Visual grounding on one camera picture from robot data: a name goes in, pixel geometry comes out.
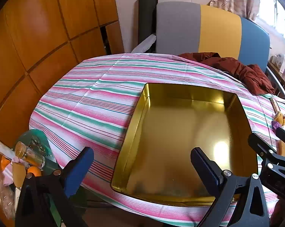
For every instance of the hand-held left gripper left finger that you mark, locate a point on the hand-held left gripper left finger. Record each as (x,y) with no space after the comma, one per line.
(77,172)

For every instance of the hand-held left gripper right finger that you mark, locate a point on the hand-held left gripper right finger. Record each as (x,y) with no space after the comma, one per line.
(205,170)

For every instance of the yellow snack packet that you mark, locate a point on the yellow snack packet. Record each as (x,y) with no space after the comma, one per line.
(281,118)

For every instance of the long beige snack packet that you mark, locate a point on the long beige snack packet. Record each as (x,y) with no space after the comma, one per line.
(275,105)

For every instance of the gold metal tin box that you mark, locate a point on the gold metal tin box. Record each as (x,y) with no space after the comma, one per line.
(180,134)

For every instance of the green glass side table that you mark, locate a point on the green glass side table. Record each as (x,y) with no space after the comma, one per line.
(47,151)

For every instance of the orange fruit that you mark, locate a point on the orange fruit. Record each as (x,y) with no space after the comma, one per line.
(5,165)
(34,171)

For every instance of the glass bottle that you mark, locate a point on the glass bottle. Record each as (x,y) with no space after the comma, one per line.
(30,155)

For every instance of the pink cloth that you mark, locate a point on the pink cloth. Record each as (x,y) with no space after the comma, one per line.
(10,177)

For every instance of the white carton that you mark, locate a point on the white carton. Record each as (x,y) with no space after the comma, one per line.
(281,62)

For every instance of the pink green striped bed sheet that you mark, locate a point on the pink green striped bed sheet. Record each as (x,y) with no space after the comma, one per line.
(85,99)

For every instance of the clear plastic bag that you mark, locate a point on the clear plastic bag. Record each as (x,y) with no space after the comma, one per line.
(4,194)

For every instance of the clear plastic tube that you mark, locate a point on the clear plastic tube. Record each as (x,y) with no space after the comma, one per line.
(3,147)

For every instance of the maroon cloth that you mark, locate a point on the maroon cloth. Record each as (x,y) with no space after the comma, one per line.
(239,68)

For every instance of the window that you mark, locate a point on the window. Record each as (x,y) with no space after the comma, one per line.
(279,16)

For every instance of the grey yellow blue headboard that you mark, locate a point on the grey yellow blue headboard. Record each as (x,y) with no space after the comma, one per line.
(218,28)

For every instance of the wooden wardrobe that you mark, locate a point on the wooden wardrobe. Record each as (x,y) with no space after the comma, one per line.
(38,28)

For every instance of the grey metal bed rail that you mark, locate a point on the grey metal bed rail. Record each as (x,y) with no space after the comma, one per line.
(277,82)

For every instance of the white wrapped bed rail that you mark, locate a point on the white wrapped bed rail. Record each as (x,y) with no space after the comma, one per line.
(144,43)

